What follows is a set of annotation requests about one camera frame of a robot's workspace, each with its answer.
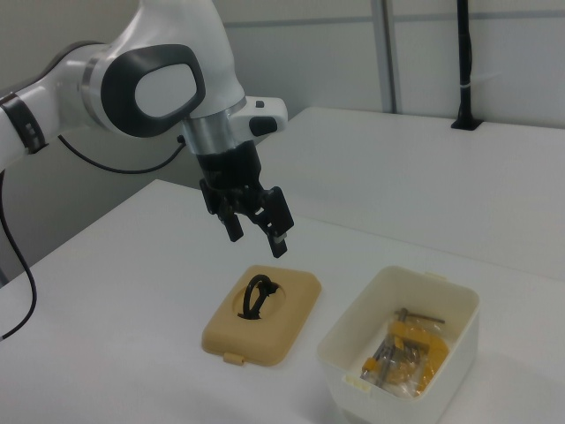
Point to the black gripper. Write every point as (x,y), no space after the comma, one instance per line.
(229,170)

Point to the tan plastic case lid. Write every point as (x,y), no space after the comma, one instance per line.
(247,340)

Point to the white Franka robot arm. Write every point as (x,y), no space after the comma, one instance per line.
(176,26)

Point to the cream plastic tool case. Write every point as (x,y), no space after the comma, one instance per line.
(348,349)

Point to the clear plastic bag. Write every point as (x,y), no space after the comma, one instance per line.
(399,371)

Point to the orange C-clamp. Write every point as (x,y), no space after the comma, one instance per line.
(434,346)

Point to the black pole with base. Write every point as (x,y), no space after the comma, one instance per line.
(465,66)

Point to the grey partition post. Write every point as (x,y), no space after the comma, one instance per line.
(387,53)

